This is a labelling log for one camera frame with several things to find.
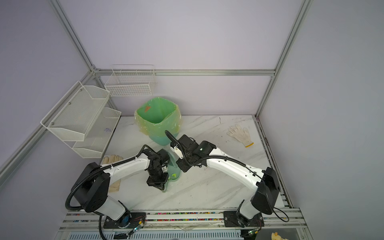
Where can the white mesh two-tier shelf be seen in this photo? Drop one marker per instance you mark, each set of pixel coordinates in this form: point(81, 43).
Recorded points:
point(83, 121)

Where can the green trash bin with bag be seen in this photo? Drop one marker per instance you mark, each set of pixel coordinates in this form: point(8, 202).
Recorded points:
point(157, 116)

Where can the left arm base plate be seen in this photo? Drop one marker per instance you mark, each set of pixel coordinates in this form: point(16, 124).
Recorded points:
point(126, 221)

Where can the white glove yellow cuff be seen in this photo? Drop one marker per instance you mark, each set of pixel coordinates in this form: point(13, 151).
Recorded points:
point(242, 135)

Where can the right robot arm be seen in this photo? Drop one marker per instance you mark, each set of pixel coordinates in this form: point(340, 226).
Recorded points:
point(264, 183)

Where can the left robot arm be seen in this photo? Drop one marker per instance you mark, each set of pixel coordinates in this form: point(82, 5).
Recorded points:
point(91, 190)

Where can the aluminium front rail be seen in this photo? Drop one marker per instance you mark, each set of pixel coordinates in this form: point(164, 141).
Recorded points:
point(184, 220)

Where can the white wire basket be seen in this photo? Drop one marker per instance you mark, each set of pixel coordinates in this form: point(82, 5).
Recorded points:
point(131, 81)

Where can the yellow object bottom right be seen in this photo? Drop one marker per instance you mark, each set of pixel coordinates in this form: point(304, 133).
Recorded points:
point(276, 236)

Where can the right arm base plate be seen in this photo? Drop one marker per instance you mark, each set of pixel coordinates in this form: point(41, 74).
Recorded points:
point(235, 219)

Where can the beige work glove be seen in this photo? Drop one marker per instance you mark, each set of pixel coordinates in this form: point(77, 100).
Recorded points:
point(109, 160)

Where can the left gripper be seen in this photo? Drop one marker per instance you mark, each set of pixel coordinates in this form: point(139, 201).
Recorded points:
point(159, 185)

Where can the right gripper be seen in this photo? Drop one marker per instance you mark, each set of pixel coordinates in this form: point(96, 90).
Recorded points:
point(183, 167)

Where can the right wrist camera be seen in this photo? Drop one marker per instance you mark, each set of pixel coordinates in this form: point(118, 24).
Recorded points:
point(176, 151)

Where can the green plastic dustpan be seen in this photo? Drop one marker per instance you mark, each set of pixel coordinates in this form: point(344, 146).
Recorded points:
point(172, 169)

